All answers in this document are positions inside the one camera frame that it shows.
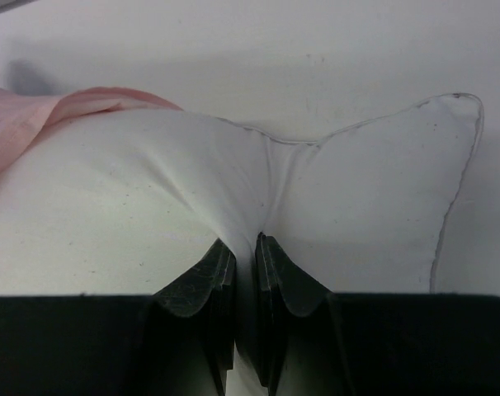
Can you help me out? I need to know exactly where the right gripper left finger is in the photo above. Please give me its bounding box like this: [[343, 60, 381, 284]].
[[0, 241, 236, 395]]

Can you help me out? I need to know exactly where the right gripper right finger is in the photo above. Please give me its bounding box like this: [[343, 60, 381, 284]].
[[254, 234, 500, 395]]

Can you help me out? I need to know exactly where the white pillow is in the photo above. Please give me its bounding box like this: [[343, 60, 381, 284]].
[[0, 93, 484, 394]]

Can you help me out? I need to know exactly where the pink blue pillowcase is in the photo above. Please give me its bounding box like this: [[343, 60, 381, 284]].
[[0, 87, 181, 173]]

